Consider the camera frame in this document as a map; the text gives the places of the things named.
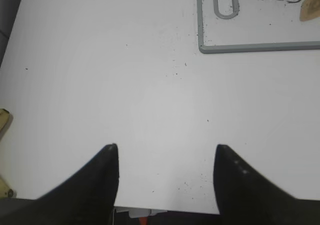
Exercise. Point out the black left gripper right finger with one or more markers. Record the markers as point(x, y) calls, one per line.
point(245, 197)

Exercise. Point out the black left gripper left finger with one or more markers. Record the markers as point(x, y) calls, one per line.
point(86, 198)

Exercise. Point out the beige object at table edge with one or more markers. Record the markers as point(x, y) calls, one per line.
point(5, 189)

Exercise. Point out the grey-rimmed white cutting board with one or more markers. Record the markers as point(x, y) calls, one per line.
point(239, 26)

